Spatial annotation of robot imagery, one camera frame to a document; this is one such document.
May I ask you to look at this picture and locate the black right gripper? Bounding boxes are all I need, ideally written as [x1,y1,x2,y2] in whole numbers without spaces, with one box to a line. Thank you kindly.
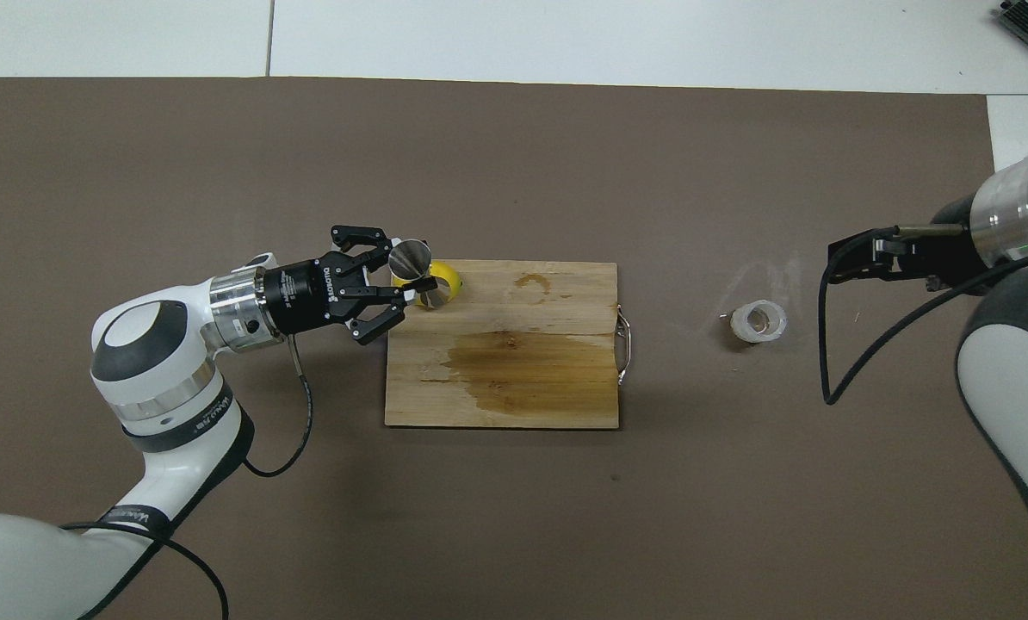
[828,196,988,292]

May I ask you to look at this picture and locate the steel double jigger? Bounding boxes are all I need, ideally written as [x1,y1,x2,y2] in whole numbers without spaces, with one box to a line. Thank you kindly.
[389,239,455,311]

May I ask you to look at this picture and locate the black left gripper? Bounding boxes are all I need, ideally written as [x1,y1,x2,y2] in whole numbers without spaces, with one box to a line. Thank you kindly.
[266,226,439,347]

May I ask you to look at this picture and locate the yellow lemon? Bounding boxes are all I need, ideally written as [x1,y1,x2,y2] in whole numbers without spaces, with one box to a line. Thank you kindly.
[391,261,464,308]

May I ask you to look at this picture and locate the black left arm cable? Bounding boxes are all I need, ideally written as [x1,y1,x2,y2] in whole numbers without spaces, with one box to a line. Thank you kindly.
[62,332,314,620]

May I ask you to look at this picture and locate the wooden cutting board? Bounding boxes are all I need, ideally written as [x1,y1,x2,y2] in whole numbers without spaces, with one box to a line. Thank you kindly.
[384,261,633,430]

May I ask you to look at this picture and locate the brown paper table mat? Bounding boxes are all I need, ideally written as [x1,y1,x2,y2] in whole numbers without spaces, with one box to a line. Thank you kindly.
[0,76,1028,620]

